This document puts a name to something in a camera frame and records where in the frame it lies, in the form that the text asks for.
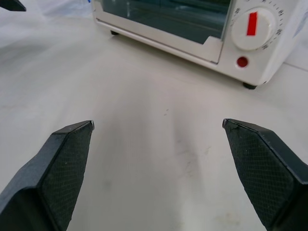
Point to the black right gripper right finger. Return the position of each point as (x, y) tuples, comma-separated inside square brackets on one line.
[(267, 173)]

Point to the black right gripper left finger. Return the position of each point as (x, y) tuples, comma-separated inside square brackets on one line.
[(45, 178)]

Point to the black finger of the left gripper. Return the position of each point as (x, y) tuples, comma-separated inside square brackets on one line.
[(13, 5)]

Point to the white toaster oven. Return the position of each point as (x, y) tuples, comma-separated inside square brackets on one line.
[(252, 69)]

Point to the white oven door with glass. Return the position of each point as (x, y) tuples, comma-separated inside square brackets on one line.
[(166, 36)]

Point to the red indicator light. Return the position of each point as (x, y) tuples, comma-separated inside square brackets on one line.
[(242, 62)]

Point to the white timer knob red mark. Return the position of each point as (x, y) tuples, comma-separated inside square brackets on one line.
[(253, 29)]

